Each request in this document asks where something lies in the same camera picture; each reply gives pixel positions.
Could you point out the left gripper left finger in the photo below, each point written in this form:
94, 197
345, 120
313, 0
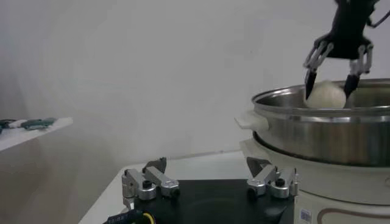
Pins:
143, 181

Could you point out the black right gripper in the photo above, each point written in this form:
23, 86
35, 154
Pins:
347, 33

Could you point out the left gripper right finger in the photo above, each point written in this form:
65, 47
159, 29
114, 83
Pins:
265, 178

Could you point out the white steamed baozi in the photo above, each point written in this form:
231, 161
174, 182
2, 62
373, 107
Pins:
326, 95

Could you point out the stainless steel steamer basket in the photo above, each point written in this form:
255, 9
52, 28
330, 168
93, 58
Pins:
320, 137

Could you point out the white electric cooker base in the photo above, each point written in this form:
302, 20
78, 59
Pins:
335, 188

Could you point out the white side table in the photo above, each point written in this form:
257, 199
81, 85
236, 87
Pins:
33, 134

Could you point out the green circuit board item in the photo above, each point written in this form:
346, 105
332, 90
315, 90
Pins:
38, 123

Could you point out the small white item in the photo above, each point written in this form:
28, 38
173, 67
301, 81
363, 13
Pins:
17, 123

